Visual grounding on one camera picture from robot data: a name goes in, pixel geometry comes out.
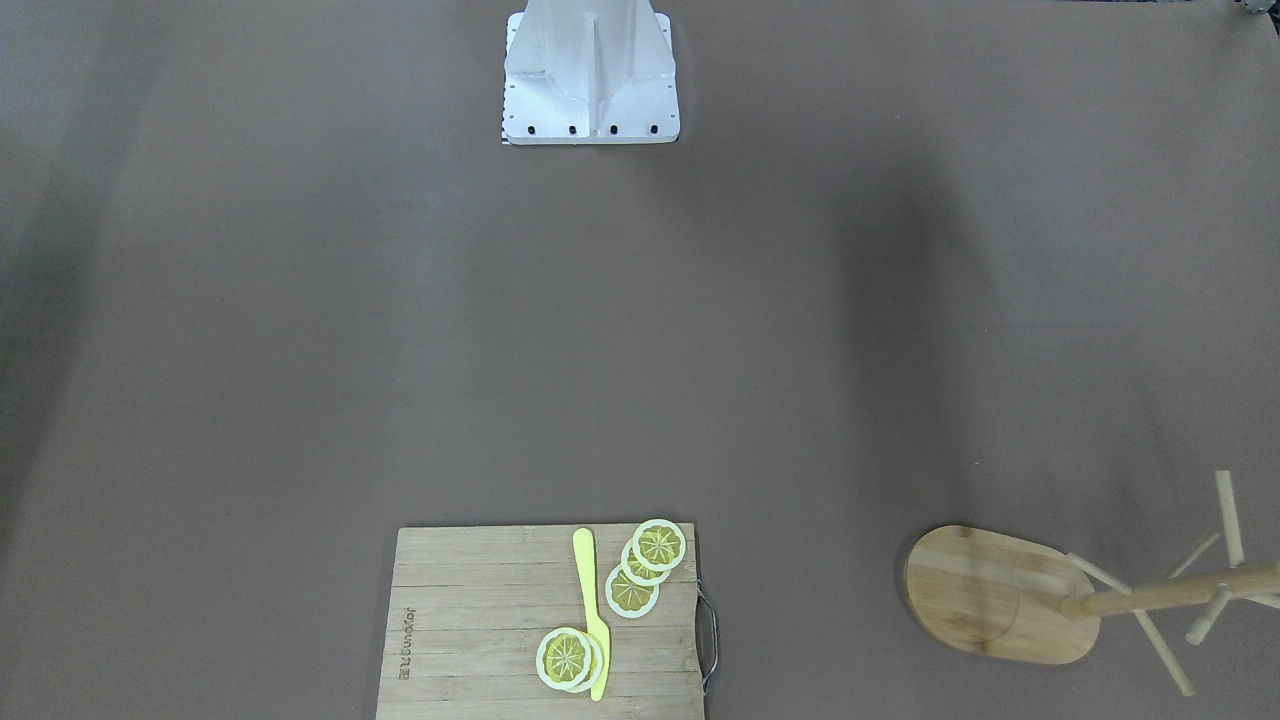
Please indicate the wooden cup storage rack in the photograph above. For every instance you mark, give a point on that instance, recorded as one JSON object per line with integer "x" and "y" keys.
{"x": 1008, "y": 598}

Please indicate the lemon slice by knife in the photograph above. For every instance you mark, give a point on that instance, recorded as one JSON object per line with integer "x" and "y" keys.
{"x": 569, "y": 660}

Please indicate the wooden cutting board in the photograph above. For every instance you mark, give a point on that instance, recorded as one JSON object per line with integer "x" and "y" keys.
{"x": 469, "y": 606}

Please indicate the yellow plastic knife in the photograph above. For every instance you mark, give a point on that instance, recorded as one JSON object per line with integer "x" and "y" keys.
{"x": 584, "y": 555}

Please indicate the lemon slice middle of row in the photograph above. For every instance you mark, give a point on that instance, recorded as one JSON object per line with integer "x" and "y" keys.
{"x": 638, "y": 573}

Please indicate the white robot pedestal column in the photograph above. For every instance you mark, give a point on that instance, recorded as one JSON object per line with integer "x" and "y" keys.
{"x": 589, "y": 73}

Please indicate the lemon slice end of row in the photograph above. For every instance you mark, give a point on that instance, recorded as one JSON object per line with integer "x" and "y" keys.
{"x": 659, "y": 545}

